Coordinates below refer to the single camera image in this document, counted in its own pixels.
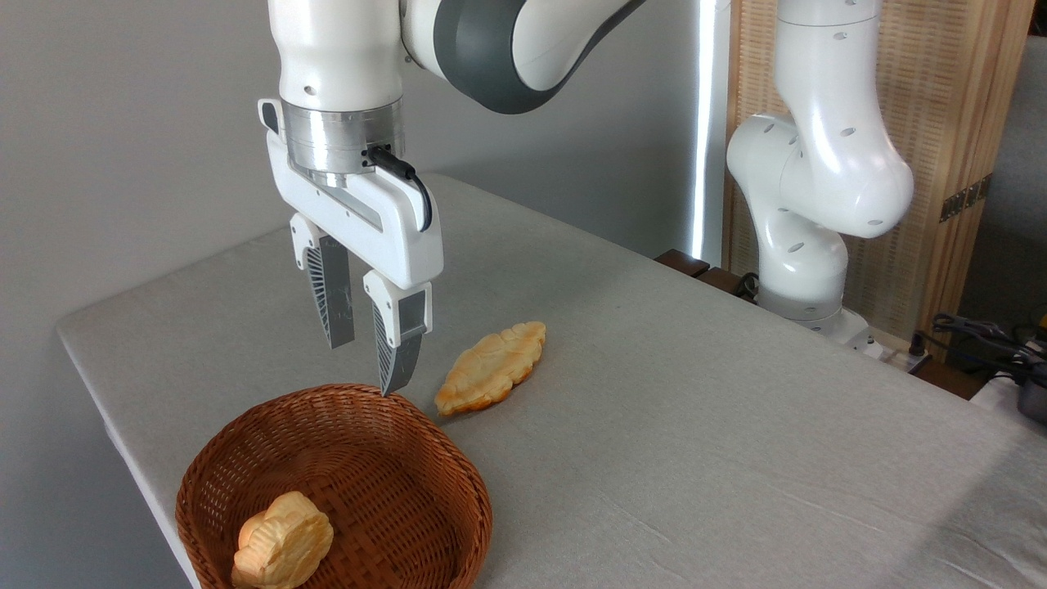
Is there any black cable bundle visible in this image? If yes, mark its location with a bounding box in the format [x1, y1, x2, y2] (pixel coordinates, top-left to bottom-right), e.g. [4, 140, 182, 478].
[931, 312, 1047, 387]

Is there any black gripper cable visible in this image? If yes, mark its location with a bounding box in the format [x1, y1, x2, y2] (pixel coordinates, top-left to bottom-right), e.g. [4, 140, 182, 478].
[366, 145, 434, 233]

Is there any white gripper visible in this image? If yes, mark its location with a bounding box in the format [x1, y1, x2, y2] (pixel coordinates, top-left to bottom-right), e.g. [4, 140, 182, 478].
[258, 98, 445, 398]

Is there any long golden bread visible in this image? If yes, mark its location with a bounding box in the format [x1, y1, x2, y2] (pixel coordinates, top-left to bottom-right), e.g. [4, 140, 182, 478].
[434, 321, 547, 418]

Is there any wooden slatted folding screen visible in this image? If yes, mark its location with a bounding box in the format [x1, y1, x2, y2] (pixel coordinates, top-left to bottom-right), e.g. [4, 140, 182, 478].
[724, 0, 1036, 362]

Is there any black screen hinge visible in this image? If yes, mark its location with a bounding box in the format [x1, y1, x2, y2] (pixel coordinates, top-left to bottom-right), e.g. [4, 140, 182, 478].
[939, 173, 994, 223]

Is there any dark grey device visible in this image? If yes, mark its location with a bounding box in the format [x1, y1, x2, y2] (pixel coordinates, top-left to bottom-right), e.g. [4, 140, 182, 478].
[1017, 378, 1047, 425]

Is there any brown wicker basket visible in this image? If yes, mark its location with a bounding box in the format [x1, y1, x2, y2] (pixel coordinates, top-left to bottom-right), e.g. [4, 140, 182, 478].
[175, 383, 494, 589]

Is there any dark brown wooden block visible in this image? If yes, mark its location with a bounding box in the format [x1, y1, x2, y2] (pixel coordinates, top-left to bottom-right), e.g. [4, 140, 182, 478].
[654, 249, 711, 279]
[695, 266, 758, 302]

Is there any grey tablecloth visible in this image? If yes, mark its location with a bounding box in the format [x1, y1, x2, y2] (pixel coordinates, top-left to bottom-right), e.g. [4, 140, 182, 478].
[56, 172, 1047, 589]

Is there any small round golden bread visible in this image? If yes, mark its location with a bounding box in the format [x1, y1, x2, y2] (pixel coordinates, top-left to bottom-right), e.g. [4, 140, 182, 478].
[231, 491, 335, 589]

